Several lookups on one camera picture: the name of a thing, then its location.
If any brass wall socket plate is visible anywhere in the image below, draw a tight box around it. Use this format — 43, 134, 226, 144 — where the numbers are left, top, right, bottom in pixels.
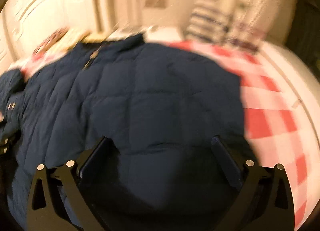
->
144, 0, 168, 9

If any colourful patterned pillow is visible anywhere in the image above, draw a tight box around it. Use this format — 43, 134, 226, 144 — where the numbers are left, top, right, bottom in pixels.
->
33, 27, 69, 55

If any red white checkered bed cover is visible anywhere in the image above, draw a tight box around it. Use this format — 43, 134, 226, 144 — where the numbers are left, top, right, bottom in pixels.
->
21, 39, 320, 230

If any white bedside table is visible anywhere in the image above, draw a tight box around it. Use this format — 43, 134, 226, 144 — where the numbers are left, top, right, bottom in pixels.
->
109, 26, 185, 43

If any navy blue quilted jacket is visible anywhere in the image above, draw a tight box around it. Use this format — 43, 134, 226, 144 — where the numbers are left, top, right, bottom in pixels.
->
1, 34, 254, 230

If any striped ship print curtain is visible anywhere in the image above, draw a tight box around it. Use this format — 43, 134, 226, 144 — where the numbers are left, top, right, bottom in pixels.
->
186, 0, 297, 52

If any cream wooden headboard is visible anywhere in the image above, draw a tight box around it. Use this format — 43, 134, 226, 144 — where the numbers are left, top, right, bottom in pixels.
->
1, 0, 113, 67

